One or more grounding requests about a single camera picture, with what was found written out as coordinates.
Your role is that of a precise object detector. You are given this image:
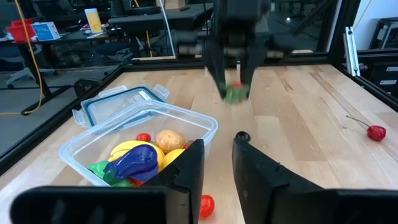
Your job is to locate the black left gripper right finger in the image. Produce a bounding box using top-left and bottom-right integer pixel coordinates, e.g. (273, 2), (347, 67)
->
(231, 138), (340, 224)

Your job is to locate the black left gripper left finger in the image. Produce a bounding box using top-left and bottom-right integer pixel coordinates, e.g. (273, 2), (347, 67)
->
(144, 139), (205, 224)

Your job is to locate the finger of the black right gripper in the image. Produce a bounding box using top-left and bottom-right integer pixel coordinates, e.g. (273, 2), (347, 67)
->
(203, 39), (230, 100)
(241, 40), (269, 95)

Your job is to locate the yellow toy lemon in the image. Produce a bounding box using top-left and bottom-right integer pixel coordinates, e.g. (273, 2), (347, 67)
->
(158, 148), (187, 172)

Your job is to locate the red toy chili pepper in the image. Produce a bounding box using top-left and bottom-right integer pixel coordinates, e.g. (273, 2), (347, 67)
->
(129, 177), (147, 187)

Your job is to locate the tan toy potato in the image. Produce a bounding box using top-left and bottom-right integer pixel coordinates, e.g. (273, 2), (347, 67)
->
(154, 129), (187, 154)

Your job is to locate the purple toy eggplant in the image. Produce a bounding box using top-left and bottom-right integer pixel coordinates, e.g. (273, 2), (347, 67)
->
(103, 144), (160, 185)

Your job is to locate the black toy cherry green stem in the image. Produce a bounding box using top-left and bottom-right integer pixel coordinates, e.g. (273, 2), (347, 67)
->
(234, 131), (251, 143)

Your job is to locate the yellow toy banana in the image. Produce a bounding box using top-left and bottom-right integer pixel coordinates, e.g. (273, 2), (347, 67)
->
(108, 139), (165, 166)

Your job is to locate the green toy vegetable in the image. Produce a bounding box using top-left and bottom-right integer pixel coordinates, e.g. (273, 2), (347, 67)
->
(86, 160), (134, 188)

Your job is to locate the clear plastic tupperware container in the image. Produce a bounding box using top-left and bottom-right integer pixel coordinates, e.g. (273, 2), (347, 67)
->
(58, 99), (219, 187)

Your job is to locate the red toy cherry tomato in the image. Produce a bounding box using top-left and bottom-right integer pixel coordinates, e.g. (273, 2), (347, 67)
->
(198, 194), (216, 219)

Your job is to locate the black operator desk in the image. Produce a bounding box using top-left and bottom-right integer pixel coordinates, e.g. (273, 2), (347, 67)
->
(108, 2), (215, 60)

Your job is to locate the silver aluminium extrusion bar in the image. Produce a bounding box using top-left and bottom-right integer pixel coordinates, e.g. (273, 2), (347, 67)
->
(343, 26), (361, 77)

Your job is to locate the clear lid blue seal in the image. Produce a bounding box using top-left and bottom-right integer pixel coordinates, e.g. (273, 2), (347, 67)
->
(72, 83), (170, 128)

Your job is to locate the yellow and white canister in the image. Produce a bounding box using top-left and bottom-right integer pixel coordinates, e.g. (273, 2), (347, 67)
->
(84, 7), (103, 34)

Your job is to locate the black drawer cabinet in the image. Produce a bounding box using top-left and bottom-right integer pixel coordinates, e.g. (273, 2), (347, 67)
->
(368, 17), (398, 97)

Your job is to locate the blue and white box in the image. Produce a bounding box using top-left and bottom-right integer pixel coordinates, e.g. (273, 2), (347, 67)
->
(30, 21), (62, 42)

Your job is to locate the black standing desk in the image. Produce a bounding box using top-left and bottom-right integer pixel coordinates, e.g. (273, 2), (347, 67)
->
(0, 29), (125, 116)

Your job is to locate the grey office chair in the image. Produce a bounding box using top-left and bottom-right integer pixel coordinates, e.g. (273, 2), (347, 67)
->
(4, 46), (60, 90)

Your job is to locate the red plastic bin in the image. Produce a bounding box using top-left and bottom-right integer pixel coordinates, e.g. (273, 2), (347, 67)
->
(5, 17), (37, 43)

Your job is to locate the black aluminium table frame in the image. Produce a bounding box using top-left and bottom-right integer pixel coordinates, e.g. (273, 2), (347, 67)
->
(0, 0), (398, 175)

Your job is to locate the white cable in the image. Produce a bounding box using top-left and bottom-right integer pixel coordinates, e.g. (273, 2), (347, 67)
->
(158, 0), (177, 59)

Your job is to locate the yellow hanging cable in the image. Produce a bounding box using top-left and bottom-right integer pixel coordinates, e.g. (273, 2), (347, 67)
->
(0, 0), (44, 116)
(133, 0), (154, 58)

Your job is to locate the black frame foot bracket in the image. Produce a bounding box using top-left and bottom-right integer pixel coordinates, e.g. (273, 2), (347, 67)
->
(73, 77), (102, 97)

